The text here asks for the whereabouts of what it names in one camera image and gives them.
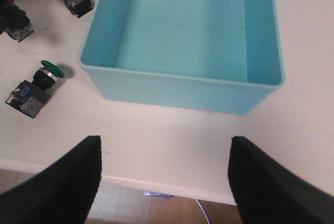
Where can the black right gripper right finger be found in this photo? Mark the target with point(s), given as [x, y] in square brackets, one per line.
[266, 192]

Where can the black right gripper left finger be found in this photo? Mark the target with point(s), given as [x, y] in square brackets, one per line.
[62, 193]

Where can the red button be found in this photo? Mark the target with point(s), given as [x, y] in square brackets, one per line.
[14, 21]

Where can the light blue plastic box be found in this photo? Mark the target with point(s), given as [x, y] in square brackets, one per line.
[213, 55]

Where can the green button near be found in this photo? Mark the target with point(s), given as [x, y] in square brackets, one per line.
[29, 97]

